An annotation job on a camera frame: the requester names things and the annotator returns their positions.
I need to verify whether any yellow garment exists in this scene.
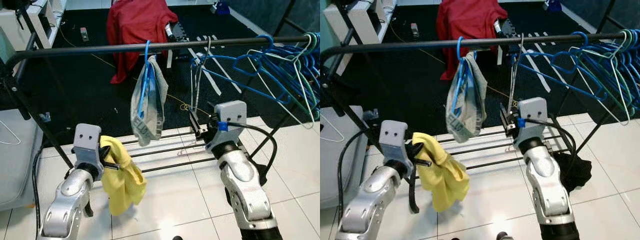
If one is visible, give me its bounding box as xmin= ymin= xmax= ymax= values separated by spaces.
xmin=412 ymin=132 xmax=471 ymax=214
xmin=99 ymin=135 xmax=148 ymax=217

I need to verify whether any blue plastic hanger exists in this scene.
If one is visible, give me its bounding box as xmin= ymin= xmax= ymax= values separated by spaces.
xmin=552 ymin=31 xmax=640 ymax=108
xmin=232 ymin=35 xmax=321 ymax=108
xmin=190 ymin=34 xmax=293 ymax=106
xmin=270 ymin=34 xmax=321 ymax=113
xmin=595 ymin=29 xmax=640 ymax=113
xmin=512 ymin=31 xmax=610 ymax=104

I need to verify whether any blue hanger carrying grey garment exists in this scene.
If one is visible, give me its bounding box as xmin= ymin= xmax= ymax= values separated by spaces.
xmin=140 ymin=40 xmax=157 ymax=123
xmin=450 ymin=36 xmax=477 ymax=121

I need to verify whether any pale green hanger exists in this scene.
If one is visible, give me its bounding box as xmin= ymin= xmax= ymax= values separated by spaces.
xmin=570 ymin=29 xmax=635 ymax=127
xmin=246 ymin=31 xmax=321 ymax=131

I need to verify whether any grey garment with lettering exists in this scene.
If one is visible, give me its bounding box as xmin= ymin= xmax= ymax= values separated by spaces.
xmin=445 ymin=53 xmax=489 ymax=145
xmin=130 ymin=55 xmax=170 ymax=147

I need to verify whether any white floor strip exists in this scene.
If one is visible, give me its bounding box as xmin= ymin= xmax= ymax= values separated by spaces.
xmin=186 ymin=46 xmax=222 ymax=97
xmin=519 ymin=44 xmax=552 ymax=94

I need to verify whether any black carpet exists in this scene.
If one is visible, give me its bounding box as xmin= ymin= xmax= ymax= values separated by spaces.
xmin=320 ymin=0 xmax=640 ymax=146
xmin=0 ymin=0 xmax=321 ymax=151

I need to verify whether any grey upholstered ottoman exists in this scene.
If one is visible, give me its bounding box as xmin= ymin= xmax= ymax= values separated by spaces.
xmin=320 ymin=105 xmax=367 ymax=211
xmin=0 ymin=109 xmax=45 ymax=212

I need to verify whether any black white machine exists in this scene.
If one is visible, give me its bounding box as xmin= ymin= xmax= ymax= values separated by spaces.
xmin=165 ymin=20 xmax=192 ymax=45
xmin=493 ymin=16 xmax=520 ymax=42

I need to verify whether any black metal clothes rack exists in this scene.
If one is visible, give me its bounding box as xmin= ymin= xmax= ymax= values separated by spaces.
xmin=0 ymin=0 xmax=321 ymax=175
xmin=320 ymin=0 xmax=640 ymax=173

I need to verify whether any red cloth cover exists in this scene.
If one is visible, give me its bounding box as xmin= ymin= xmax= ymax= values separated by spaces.
xmin=436 ymin=0 xmax=509 ymax=82
xmin=106 ymin=0 xmax=179 ymax=85

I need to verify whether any white shelf unit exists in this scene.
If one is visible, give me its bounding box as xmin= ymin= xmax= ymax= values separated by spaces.
xmin=0 ymin=0 xmax=68 ymax=51
xmin=322 ymin=0 xmax=387 ymax=47

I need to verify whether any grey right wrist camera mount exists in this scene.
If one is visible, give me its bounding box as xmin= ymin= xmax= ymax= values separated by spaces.
xmin=514 ymin=97 xmax=550 ymax=147
xmin=206 ymin=100 xmax=249 ymax=151

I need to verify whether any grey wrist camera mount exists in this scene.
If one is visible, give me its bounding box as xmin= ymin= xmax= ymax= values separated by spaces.
xmin=378 ymin=120 xmax=417 ymax=177
xmin=206 ymin=100 xmax=249 ymax=151
xmin=514 ymin=97 xmax=550 ymax=147
xmin=72 ymin=123 xmax=104 ymax=182

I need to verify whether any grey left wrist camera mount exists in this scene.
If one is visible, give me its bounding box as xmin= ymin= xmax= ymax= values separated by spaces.
xmin=378 ymin=120 xmax=417 ymax=177
xmin=72 ymin=123 xmax=104 ymax=182

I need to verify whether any yellow cord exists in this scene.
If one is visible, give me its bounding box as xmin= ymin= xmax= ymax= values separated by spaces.
xmin=389 ymin=22 xmax=518 ymax=108
xmin=59 ymin=25 xmax=202 ymax=115

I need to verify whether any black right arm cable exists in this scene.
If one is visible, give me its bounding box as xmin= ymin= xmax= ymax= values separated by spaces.
xmin=225 ymin=121 xmax=279 ymax=177
xmin=524 ymin=117 xmax=577 ymax=173

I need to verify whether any white wire hanger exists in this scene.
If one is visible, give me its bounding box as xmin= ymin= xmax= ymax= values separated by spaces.
xmin=320 ymin=114 xmax=346 ymax=144
xmin=0 ymin=120 xmax=22 ymax=147

